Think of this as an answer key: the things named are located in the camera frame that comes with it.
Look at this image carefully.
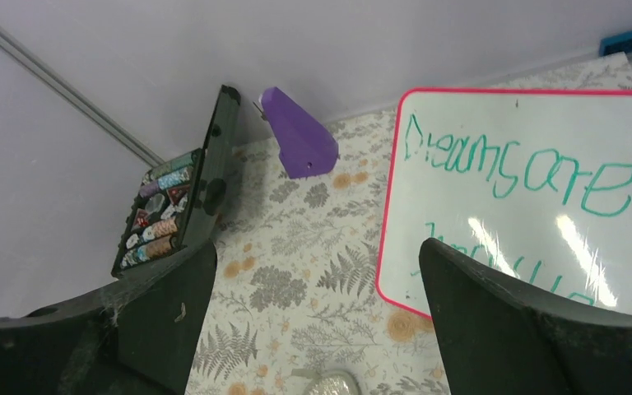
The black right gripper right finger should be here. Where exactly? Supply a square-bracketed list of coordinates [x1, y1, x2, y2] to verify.
[419, 239, 632, 394]

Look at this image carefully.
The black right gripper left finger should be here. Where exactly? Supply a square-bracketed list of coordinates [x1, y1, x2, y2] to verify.
[0, 242, 217, 394]

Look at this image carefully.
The pink framed whiteboard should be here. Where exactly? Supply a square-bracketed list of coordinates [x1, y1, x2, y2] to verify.
[375, 87, 632, 316]

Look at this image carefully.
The grey glitter eraser mitt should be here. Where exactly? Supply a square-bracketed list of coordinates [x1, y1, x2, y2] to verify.
[291, 369, 362, 395]

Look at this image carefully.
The black poker chip case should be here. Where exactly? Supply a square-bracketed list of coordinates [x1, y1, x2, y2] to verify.
[111, 85, 241, 278]

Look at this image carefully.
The floral table mat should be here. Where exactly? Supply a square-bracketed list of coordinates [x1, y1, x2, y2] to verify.
[184, 54, 632, 394]

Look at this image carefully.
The purple metronome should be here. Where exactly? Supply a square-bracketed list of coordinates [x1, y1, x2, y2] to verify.
[259, 86, 339, 179]

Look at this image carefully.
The blue plastic block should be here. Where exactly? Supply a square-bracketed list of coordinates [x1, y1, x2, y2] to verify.
[598, 30, 632, 57]

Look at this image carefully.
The aluminium frame post left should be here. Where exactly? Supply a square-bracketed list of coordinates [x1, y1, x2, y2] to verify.
[0, 26, 163, 166]

